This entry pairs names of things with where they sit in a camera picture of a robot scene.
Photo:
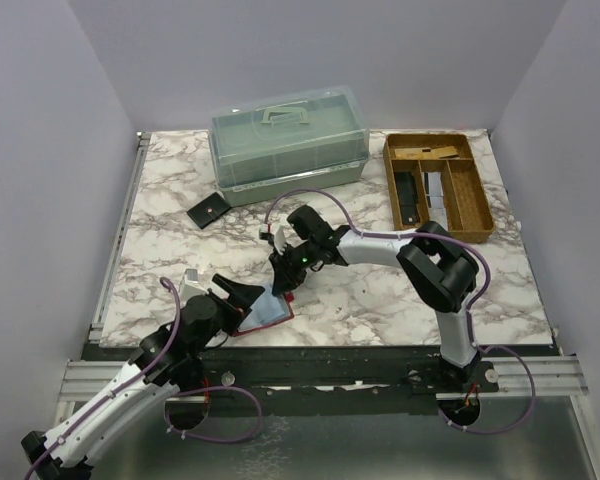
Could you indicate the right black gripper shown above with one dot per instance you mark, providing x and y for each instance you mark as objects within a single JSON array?
[{"x": 286, "y": 278}]

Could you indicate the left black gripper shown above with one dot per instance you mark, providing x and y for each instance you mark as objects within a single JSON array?
[{"x": 241, "y": 294}]

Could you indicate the red card holder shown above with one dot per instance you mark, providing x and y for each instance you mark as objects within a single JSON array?
[{"x": 280, "y": 320}]

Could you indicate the light blue card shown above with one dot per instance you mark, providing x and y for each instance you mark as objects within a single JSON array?
[{"x": 270, "y": 310}]

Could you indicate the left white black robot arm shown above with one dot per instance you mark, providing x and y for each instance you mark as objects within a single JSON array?
[{"x": 167, "y": 364}]

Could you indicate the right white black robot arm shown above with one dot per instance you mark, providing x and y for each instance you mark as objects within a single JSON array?
[{"x": 440, "y": 270}]

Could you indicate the white cards in tray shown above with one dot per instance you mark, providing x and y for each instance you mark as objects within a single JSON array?
[{"x": 434, "y": 195}]

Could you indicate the green plastic storage box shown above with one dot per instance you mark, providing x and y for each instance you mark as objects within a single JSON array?
[{"x": 313, "y": 139}]

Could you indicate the black items in tray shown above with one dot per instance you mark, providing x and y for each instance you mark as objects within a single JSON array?
[{"x": 407, "y": 197}]

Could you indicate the brown woven organizer tray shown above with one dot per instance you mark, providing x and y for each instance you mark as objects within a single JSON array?
[{"x": 469, "y": 214}]

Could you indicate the brown cardboard piece in tray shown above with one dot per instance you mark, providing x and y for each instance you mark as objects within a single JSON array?
[{"x": 425, "y": 153}]

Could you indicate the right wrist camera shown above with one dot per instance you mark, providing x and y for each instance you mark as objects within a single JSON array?
[{"x": 276, "y": 239}]

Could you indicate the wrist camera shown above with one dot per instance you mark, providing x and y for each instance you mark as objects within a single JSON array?
[
  {"x": 276, "y": 239},
  {"x": 190, "y": 286}
]

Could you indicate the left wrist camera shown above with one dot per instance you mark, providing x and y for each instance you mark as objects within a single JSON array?
[{"x": 190, "y": 286}]

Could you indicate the black mounting base rail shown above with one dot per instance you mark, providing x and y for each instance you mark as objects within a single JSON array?
[{"x": 309, "y": 381}]

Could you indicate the aluminium frame rail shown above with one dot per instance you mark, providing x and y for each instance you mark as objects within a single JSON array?
[{"x": 131, "y": 303}]

